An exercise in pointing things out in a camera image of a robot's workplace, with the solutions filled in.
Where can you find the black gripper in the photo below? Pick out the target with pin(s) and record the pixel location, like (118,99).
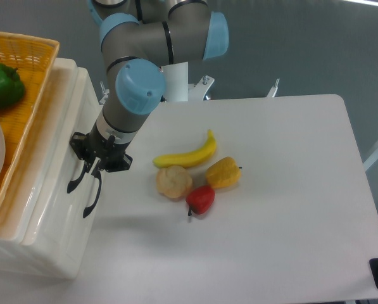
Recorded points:
(109,148)

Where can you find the yellow bell pepper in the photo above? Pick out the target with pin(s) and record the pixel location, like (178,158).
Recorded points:
(223,173)

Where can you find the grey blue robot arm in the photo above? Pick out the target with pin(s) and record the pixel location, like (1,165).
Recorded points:
(137,39)

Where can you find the yellow banana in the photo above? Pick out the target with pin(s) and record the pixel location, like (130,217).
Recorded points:
(189,159)

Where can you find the green bell pepper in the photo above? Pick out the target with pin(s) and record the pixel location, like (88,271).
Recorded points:
(12,88)

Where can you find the white drawer cabinet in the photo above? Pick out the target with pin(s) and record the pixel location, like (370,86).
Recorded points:
(23,192)

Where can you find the beige cream puff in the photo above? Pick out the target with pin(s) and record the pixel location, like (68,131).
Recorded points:
(174,182)

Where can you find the orange woven basket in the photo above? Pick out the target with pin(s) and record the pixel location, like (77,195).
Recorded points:
(34,58)

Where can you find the red bell pepper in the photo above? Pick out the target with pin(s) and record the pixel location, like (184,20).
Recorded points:
(200,200)

